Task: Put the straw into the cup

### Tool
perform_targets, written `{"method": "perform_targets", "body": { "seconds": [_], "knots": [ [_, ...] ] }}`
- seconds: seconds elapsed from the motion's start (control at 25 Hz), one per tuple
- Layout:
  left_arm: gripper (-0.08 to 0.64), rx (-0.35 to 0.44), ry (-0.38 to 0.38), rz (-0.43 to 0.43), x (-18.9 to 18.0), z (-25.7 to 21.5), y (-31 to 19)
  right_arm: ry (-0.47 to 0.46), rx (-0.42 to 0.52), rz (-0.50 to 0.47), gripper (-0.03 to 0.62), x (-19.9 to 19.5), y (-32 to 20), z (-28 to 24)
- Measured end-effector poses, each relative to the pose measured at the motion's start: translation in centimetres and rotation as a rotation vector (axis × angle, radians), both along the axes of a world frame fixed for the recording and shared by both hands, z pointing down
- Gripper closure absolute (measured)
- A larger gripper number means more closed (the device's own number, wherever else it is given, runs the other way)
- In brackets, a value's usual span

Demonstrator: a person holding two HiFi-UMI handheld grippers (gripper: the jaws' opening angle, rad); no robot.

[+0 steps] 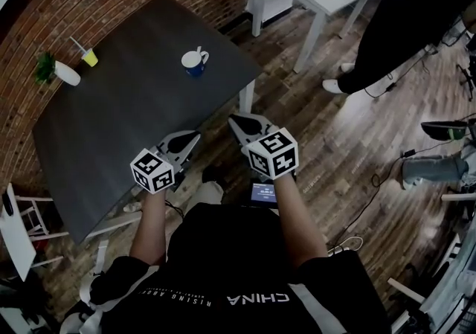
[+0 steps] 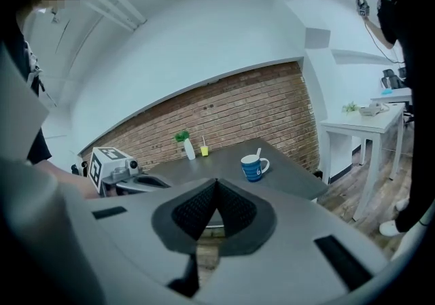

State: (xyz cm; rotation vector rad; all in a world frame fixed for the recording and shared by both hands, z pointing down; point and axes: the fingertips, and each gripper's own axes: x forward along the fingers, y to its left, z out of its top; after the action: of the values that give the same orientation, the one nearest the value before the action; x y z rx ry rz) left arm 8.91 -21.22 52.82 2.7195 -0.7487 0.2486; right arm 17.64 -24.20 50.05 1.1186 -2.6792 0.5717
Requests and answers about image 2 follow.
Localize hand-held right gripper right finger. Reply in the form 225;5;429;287
194;177;390;305

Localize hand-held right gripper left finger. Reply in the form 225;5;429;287
63;177;219;305

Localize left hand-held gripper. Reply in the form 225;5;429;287
88;146;172;198

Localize blue striped cup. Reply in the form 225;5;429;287
241;154;271;183

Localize person's left forearm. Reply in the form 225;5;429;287
32;160;101;200

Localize white vase with green plant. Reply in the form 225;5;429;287
174;130;197;161

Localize person's black shirt torso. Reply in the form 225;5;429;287
0;1;52;166

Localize long white table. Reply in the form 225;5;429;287
320;102;408;222

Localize small green potted plant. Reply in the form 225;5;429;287
342;101;361;115

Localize grey desk device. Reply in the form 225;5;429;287
359;103;390;117

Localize white ceiling light bar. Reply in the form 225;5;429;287
88;0;147;32

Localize small white table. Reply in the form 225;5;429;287
370;87;414;105

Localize black office chair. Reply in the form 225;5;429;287
381;67;408;90

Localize black cable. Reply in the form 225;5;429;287
364;18;407;64

